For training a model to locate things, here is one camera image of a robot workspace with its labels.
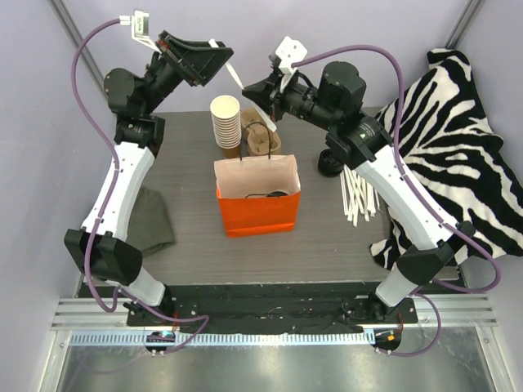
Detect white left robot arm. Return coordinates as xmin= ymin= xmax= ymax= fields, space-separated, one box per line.
xmin=64 ymin=11 xmax=234 ymax=326

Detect stack of paper cups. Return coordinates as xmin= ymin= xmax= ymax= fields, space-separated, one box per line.
xmin=210 ymin=95 xmax=242 ymax=159

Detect stack of black lids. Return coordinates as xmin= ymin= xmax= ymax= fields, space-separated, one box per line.
xmin=317 ymin=149 xmax=343 ymax=177

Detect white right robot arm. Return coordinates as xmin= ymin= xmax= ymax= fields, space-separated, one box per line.
xmin=242 ymin=37 xmax=475 ymax=323

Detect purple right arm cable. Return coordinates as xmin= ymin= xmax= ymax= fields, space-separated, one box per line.
xmin=293 ymin=43 xmax=503 ymax=357

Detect cardboard cup carrier stack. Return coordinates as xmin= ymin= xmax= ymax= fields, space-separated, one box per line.
xmin=240 ymin=108 xmax=282 ymax=156

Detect olive green cloth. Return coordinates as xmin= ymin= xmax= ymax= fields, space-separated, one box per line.
xmin=126 ymin=187 xmax=176 ymax=257

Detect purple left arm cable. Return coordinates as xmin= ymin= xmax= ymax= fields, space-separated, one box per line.
xmin=71 ymin=18 xmax=212 ymax=375

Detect white straw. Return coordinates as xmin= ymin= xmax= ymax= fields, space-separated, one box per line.
xmin=208 ymin=38 xmax=277 ymax=132

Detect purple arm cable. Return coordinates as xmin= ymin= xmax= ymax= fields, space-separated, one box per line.
xmin=293 ymin=43 xmax=503 ymax=357
xmin=71 ymin=18 xmax=212 ymax=375

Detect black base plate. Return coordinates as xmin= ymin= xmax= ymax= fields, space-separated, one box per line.
xmin=126 ymin=281 xmax=420 ymax=334

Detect orange paper bag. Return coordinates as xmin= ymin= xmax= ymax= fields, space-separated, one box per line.
xmin=214 ymin=154 xmax=302 ymax=238

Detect zebra print blanket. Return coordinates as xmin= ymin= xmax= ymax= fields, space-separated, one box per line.
xmin=369 ymin=47 xmax=523 ymax=275

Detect black plastic cup lid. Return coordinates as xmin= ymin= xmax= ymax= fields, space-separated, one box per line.
xmin=266 ymin=190 xmax=288 ymax=198

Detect white slotted cable duct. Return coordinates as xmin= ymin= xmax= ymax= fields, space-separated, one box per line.
xmin=69 ymin=329 xmax=375 ymax=347

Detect pile of wrapped straws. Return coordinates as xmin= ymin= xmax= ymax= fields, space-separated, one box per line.
xmin=339 ymin=166 xmax=382 ymax=227

